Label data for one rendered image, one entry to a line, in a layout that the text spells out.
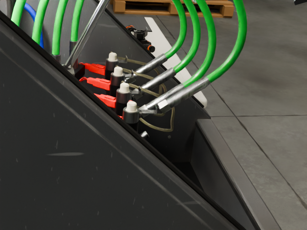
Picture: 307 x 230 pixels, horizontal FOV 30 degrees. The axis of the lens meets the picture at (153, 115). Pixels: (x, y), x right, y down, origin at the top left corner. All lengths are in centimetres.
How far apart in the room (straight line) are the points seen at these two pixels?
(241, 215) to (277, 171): 207
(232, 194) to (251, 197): 6
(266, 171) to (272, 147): 30
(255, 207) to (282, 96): 310
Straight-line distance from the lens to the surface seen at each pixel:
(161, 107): 97
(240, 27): 96
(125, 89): 103
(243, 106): 387
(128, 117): 96
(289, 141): 351
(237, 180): 114
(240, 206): 111
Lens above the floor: 153
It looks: 25 degrees down
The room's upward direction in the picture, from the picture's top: 6 degrees clockwise
